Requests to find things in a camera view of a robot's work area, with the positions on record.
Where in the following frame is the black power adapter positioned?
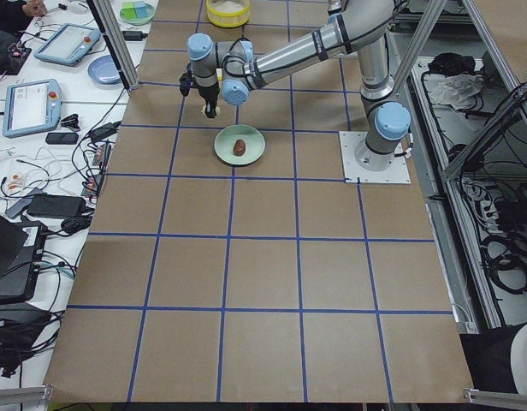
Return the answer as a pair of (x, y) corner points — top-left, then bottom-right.
(27, 194), (86, 218)

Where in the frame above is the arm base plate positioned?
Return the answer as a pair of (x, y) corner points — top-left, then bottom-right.
(339, 131), (411, 184)

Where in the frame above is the black laptop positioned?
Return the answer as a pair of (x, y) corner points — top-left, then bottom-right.
(0, 215), (47, 304)

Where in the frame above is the black charger brick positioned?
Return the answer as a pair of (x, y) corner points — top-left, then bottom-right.
(121, 30), (148, 42)

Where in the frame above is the far teach pendant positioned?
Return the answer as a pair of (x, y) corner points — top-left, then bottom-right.
(34, 23), (101, 67)

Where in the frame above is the blue plate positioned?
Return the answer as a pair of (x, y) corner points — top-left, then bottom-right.
(87, 55), (121, 85)

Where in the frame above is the yellow bamboo steamer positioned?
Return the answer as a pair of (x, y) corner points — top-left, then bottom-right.
(206, 0), (250, 28)

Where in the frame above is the aluminium frame post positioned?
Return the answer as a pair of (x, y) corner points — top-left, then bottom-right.
(87, 0), (139, 93)

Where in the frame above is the teach pendant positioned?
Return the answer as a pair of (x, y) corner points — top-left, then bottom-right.
(3, 79), (62, 139)
(34, 23), (101, 67)

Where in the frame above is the green bowl with blocks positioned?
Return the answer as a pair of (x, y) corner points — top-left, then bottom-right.
(119, 1), (156, 26)

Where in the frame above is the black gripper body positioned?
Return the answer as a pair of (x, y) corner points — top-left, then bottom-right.
(198, 83), (220, 112)

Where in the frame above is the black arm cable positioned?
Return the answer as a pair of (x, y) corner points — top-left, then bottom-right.
(220, 37), (254, 82)

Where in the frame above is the dark red bun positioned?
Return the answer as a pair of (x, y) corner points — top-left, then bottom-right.
(233, 139), (246, 157)

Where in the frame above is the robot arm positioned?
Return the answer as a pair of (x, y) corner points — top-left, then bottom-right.
(180, 0), (411, 172)

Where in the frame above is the light green plate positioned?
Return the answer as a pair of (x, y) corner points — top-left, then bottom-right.
(214, 124), (266, 166)

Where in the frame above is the near teach pendant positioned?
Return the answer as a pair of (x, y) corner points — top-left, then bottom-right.
(3, 79), (62, 139)

